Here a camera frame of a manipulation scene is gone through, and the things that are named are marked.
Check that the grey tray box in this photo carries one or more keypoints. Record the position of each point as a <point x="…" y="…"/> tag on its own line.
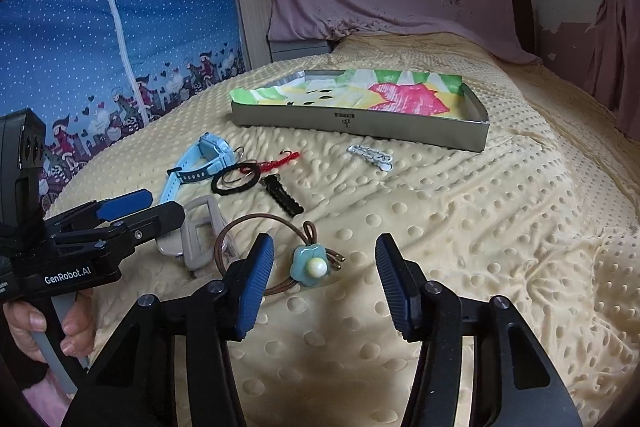
<point x="467" y="133"/>

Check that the silver snap hair clip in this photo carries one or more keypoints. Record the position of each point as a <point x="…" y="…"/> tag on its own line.
<point x="377" y="158"/>

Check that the beige hair claw clip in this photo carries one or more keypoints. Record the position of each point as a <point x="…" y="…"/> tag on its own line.
<point x="194" y="241"/>

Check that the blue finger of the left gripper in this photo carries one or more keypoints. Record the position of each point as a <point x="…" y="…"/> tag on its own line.
<point x="124" y="205"/>

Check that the colourful drawing paper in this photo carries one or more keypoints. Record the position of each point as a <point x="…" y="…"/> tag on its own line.
<point x="392" y="91"/>

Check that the blue dotted wardrobe cover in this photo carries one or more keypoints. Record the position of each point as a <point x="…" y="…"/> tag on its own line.
<point x="97" y="71"/>

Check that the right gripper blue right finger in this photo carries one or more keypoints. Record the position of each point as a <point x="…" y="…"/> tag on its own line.
<point x="402" y="281"/>

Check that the black comb clip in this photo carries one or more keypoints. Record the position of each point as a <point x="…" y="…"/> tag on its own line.
<point x="277" y="192"/>

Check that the cream dotted blanket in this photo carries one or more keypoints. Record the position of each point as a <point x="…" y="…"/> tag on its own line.
<point x="547" y="215"/>

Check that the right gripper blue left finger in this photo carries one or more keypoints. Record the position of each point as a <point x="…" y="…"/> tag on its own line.
<point x="251" y="283"/>

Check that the flower hair tie brown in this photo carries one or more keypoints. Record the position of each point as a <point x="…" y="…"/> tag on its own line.
<point x="311" y="262"/>

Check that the pink window curtain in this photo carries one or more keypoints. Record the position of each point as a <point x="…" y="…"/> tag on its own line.
<point x="613" y="74"/>

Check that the light blue smartwatch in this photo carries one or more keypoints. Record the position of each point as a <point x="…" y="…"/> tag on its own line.
<point x="201" y="162"/>

